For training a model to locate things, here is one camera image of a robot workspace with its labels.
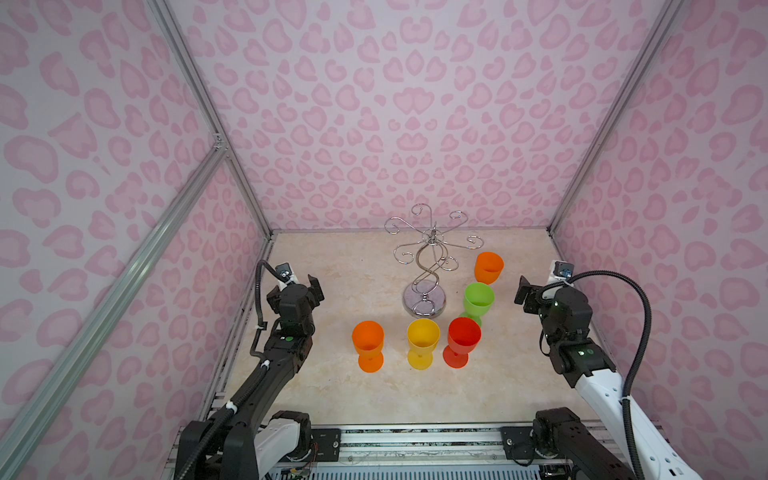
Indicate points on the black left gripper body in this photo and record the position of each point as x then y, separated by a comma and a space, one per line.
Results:
309, 330

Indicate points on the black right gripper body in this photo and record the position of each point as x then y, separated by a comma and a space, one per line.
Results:
551, 330

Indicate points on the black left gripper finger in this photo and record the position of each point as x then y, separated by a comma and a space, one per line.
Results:
315, 293
273, 298

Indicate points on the orange wine glass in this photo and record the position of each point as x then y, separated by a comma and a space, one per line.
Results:
488, 267
368, 338

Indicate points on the green plastic wine glass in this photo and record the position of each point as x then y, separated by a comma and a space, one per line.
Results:
478, 300

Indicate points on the red plastic wine glass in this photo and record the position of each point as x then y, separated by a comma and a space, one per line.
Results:
464, 334

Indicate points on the yellow plastic wine glass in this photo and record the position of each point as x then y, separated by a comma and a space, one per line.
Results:
423, 336

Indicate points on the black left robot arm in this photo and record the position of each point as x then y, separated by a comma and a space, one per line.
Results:
264, 384

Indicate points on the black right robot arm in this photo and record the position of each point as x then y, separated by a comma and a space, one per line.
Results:
644, 452

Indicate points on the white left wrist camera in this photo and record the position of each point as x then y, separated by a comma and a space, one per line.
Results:
285, 275

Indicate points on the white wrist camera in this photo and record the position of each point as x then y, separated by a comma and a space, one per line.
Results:
285, 275
560, 271

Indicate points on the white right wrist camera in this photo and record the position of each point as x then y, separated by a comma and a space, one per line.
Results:
560, 271

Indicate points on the chrome wire wine glass rack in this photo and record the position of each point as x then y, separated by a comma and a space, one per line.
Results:
424, 296

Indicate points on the aluminium frame strut left diagonal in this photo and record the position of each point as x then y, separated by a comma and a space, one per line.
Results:
39, 413

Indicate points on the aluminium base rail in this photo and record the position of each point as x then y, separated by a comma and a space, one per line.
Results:
428, 451

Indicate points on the aluminium frame post back left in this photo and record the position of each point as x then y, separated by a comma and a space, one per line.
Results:
182, 54

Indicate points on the aluminium frame post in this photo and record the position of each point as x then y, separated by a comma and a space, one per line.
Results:
182, 54
653, 44

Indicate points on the aluminium frame post back right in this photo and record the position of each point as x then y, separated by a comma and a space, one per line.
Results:
653, 44

